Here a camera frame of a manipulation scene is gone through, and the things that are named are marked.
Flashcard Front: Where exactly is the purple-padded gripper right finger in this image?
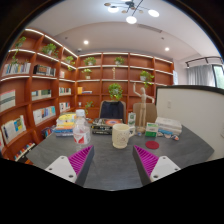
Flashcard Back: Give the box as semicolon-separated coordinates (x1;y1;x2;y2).
133;145;180;186

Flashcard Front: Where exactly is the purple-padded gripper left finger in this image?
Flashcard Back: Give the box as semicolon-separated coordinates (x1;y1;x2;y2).
46;145;94;186

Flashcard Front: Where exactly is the clear plastic water bottle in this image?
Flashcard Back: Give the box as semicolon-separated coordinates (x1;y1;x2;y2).
73;109;91;145

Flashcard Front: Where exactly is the red round coaster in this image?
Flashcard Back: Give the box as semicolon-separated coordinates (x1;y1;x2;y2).
145;141;159;149

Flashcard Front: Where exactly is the green and white box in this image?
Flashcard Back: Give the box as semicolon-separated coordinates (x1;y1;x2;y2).
145;123;158;137

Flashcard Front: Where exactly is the wooden artist mannequin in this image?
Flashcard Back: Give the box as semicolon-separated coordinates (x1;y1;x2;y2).
133;82;155;131

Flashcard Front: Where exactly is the cream ceramic mug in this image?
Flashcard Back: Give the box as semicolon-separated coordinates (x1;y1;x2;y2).
112;124;133;149

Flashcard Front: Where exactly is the white paper ream stack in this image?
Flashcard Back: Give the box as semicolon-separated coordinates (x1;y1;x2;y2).
155;117;182;135

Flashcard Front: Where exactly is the stack of colourful books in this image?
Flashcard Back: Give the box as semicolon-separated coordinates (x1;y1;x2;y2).
53;112;76;137

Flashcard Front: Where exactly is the stack of dark books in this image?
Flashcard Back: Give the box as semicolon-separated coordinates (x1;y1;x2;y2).
91;118;123;135

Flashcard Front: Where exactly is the brown wooden chair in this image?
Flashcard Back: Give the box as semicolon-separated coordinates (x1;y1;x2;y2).
133;103;157;126

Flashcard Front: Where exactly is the small white green carton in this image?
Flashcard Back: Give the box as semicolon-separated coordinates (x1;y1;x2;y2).
128;112;136;127

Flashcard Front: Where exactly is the chair with dark jacket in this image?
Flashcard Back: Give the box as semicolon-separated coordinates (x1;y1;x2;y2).
99;101;126;122

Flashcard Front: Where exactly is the white partition board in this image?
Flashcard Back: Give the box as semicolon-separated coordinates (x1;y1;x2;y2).
156;85;224;160

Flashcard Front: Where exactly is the potted green plant centre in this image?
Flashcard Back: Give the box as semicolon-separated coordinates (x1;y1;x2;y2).
108;83;123;101

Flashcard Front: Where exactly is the grey window curtain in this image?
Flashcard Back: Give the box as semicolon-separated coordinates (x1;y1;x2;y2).
187;65;215;87

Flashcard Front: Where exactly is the ceiling light fixture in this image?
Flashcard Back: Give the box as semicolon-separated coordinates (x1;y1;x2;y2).
104;0;160;25

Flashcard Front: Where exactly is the wooden wall bookshelf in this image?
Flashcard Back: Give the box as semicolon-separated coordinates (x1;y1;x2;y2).
0;28;174;160

